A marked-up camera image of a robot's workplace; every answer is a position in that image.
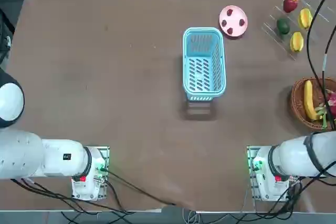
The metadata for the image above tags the pink plate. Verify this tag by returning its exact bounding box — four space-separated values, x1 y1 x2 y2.
219 5 248 38

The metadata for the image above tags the black cable with white sleeve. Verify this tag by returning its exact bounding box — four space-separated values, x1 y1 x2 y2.
320 24 336 130

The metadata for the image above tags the yellow star fruit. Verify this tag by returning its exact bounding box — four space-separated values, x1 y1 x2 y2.
298 8 313 30
289 31 305 53

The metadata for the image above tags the brown wicker basket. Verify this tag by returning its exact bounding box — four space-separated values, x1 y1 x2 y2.
290 77 336 132

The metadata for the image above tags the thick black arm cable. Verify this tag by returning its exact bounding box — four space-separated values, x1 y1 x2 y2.
306 0 336 130

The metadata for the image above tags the green avocado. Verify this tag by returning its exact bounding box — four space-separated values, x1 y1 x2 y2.
276 18 290 35

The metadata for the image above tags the red apple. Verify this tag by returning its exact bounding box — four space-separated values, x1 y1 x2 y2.
282 0 300 14

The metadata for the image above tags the yellow banana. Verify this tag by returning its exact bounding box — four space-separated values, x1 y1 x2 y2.
303 79 319 122

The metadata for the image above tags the clear acrylic stepped display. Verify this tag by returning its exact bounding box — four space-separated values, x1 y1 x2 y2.
261 0 335 61

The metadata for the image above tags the pink dragon fruit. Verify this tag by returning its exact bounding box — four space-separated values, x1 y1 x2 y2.
314 89 336 130

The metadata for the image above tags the blue plastic basket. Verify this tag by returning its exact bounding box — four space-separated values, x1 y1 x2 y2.
182 26 227 102

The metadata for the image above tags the black power cable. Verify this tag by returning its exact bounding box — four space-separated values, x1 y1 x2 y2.
101 167 176 206

